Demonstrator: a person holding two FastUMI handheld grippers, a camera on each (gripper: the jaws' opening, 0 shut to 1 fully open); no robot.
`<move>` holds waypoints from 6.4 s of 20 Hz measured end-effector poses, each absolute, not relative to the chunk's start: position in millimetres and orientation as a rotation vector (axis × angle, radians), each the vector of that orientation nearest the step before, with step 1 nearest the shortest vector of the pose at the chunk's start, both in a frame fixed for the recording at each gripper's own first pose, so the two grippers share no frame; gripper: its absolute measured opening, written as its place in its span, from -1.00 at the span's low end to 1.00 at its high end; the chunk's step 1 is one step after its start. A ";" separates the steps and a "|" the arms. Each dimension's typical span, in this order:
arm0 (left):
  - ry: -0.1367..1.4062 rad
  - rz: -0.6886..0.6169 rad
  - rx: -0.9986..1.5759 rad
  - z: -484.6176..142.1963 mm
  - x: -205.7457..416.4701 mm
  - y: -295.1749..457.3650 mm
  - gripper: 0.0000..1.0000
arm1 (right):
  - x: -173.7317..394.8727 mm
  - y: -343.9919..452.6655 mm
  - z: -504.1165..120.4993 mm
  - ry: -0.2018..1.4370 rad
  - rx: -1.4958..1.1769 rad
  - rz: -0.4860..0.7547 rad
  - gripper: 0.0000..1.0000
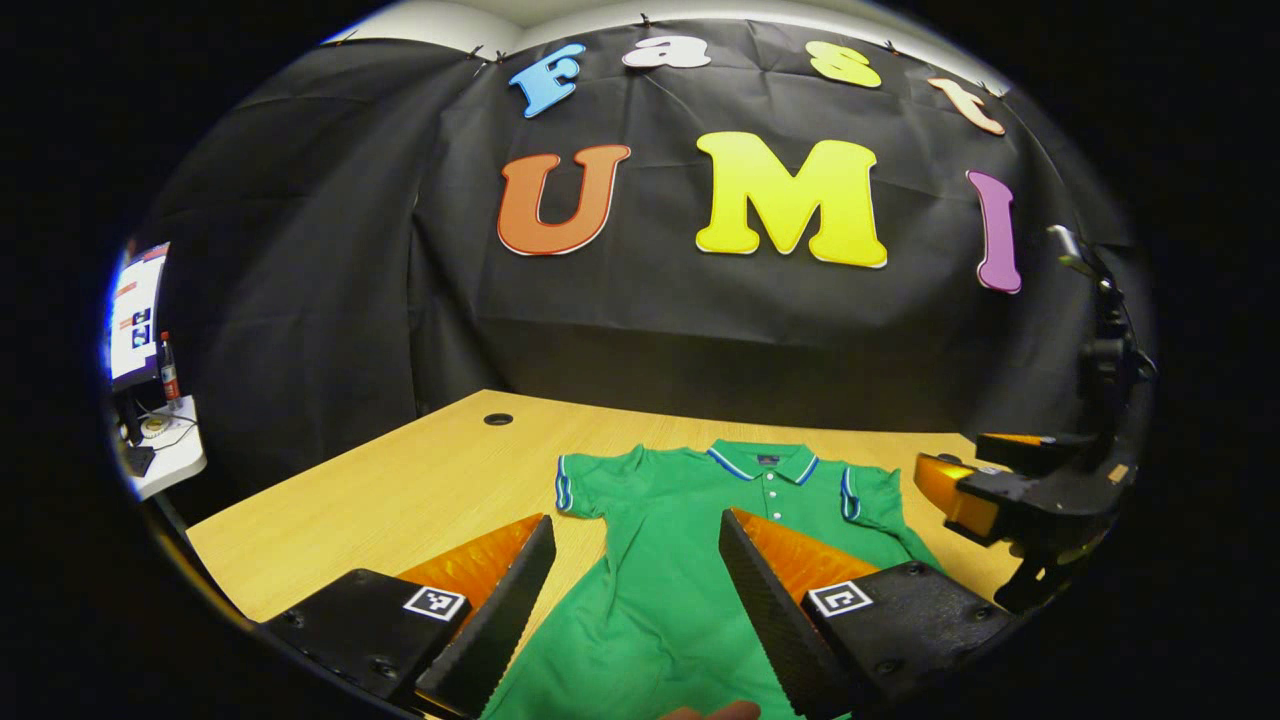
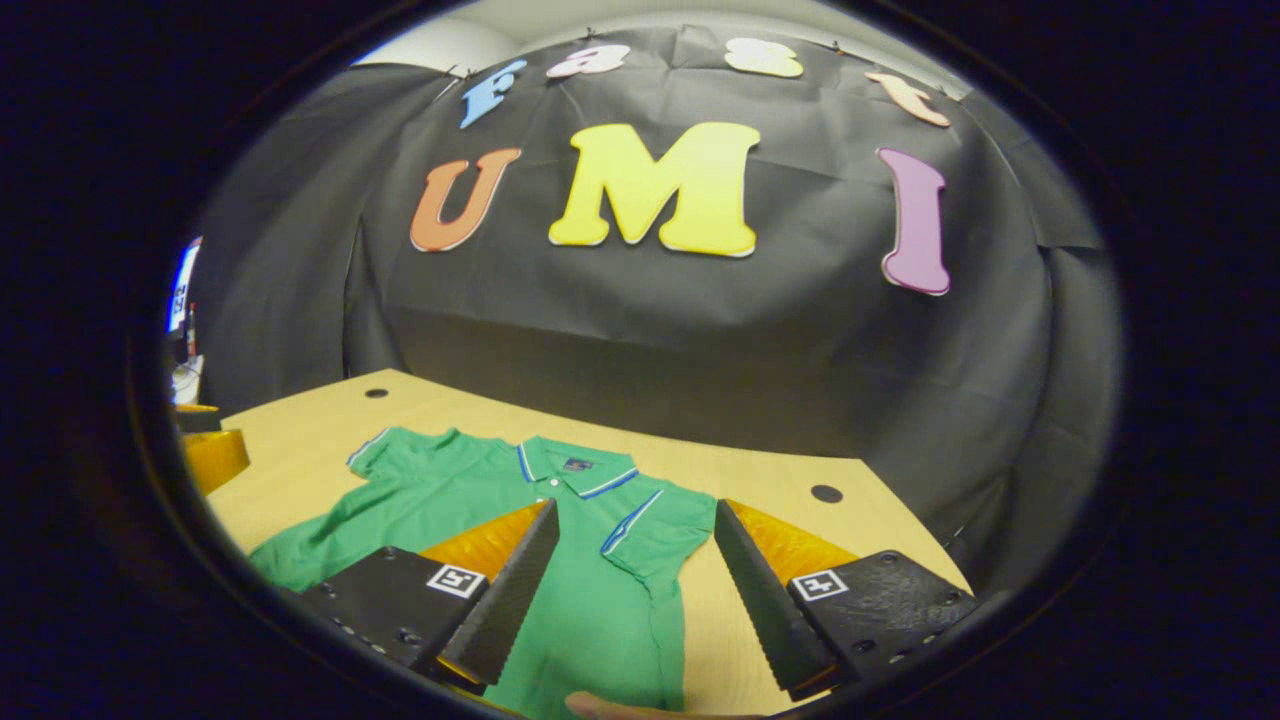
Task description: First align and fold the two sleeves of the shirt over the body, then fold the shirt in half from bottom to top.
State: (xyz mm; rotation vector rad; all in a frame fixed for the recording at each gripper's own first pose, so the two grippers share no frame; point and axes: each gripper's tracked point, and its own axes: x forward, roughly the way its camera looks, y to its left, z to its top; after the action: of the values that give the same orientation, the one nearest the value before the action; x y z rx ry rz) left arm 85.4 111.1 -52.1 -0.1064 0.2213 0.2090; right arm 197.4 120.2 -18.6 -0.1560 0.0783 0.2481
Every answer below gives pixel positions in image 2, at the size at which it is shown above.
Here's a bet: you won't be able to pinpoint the computer monitor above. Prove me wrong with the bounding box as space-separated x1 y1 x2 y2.
165 237 204 337

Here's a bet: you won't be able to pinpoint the green T-shirt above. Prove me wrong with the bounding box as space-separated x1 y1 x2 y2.
248 426 719 720

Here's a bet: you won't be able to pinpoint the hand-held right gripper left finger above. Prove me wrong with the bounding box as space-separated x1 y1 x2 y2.
295 500 562 699

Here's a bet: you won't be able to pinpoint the black backdrop cloth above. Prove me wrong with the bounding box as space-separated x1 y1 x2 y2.
195 25 1123 603

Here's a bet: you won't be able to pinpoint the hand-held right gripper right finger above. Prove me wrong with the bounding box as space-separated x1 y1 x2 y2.
714 500 983 703

